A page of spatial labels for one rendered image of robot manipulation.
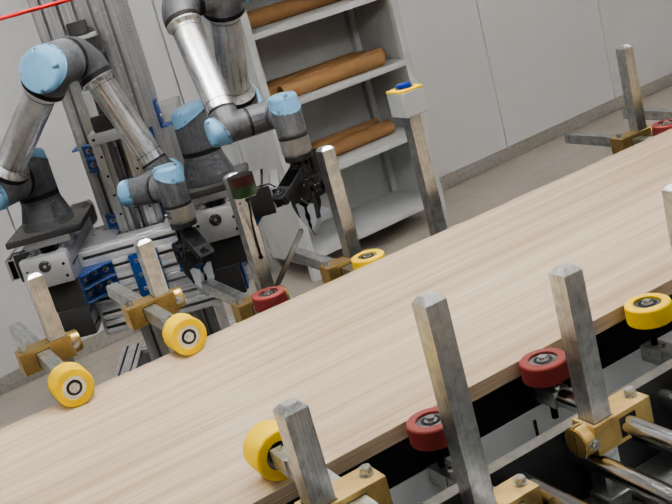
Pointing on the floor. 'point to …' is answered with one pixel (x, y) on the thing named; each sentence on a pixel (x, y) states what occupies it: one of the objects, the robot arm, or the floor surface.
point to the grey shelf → (336, 116)
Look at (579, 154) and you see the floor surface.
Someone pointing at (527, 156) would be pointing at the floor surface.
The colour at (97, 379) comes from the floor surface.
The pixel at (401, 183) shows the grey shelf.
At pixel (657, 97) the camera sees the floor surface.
